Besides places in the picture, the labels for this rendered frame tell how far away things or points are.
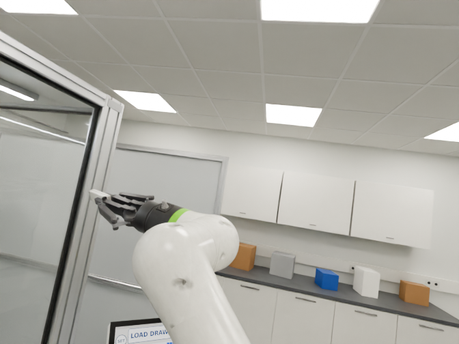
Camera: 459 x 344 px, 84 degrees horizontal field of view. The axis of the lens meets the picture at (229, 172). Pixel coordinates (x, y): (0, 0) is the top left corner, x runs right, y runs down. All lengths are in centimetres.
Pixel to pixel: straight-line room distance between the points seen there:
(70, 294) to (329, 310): 280
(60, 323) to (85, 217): 29
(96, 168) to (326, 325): 296
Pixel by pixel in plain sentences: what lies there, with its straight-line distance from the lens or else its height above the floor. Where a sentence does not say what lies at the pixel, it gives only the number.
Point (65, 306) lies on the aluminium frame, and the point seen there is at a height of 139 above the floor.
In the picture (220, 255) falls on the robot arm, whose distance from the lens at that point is 46.
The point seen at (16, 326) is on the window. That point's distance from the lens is 84.
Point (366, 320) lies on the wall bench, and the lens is 341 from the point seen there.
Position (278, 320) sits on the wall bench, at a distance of 330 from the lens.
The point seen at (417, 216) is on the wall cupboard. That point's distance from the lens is 381.
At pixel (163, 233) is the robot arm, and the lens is 38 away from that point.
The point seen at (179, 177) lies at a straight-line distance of 191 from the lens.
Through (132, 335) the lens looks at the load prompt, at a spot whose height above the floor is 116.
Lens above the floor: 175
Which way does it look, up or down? 6 degrees up
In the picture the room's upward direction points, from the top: 9 degrees clockwise
